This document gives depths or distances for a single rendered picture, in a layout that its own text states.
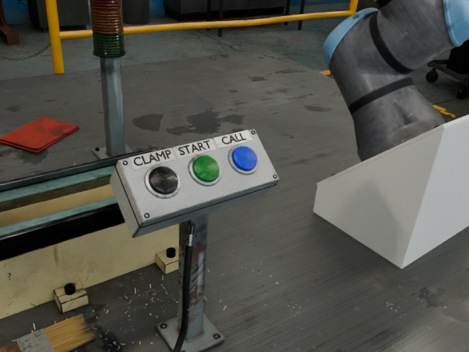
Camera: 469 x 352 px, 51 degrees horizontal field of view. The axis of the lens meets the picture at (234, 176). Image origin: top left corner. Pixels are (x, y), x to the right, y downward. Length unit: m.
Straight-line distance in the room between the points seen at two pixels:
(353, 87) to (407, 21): 0.14
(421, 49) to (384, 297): 0.38
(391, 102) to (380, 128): 0.05
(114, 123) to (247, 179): 0.57
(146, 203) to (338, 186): 0.48
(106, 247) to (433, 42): 0.57
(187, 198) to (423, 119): 0.46
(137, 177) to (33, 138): 0.73
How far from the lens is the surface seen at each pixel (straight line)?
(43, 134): 1.22
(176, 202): 0.49
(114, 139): 1.08
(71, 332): 0.71
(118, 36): 1.00
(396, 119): 0.84
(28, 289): 0.74
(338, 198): 0.90
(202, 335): 0.69
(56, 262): 0.72
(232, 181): 0.52
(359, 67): 0.85
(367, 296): 0.80
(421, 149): 0.77
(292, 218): 0.93
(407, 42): 0.82
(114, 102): 1.05
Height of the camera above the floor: 1.32
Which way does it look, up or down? 30 degrees down
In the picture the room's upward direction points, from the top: 4 degrees clockwise
